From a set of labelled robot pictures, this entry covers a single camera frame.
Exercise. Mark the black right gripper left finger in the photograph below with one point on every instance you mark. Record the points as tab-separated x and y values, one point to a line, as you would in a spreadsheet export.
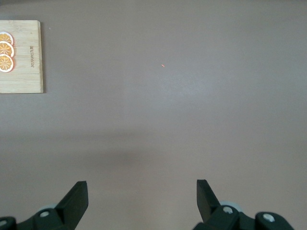
72	206

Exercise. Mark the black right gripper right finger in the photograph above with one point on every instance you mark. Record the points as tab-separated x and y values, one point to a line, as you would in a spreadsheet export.
211	206

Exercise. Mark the orange slice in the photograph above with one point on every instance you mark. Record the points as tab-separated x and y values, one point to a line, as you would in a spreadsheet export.
5	37
6	63
6	48

